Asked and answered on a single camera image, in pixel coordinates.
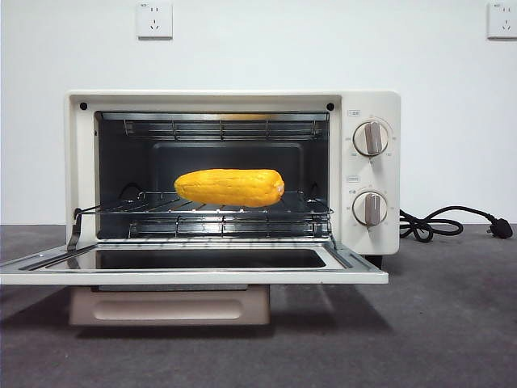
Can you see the yellow corn cob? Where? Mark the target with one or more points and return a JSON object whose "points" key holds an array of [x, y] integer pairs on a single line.
{"points": [[226, 188]]}

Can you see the glass oven door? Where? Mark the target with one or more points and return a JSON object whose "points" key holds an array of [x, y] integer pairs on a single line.
{"points": [[202, 278]]}

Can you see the black oven foot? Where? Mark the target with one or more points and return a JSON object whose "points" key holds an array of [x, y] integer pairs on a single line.
{"points": [[373, 261]]}

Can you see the cream Toshiba toaster oven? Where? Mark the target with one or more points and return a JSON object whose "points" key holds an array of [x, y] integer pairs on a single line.
{"points": [[383, 242]]}

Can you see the cream timer knob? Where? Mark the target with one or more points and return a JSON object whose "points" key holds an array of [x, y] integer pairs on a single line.
{"points": [[369, 209]]}

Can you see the cream temperature knob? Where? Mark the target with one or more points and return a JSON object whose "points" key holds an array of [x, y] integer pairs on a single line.
{"points": [[371, 138]]}

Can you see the white wall socket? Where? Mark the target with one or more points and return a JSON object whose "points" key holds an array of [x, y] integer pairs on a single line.
{"points": [[155, 24], [503, 24]]}

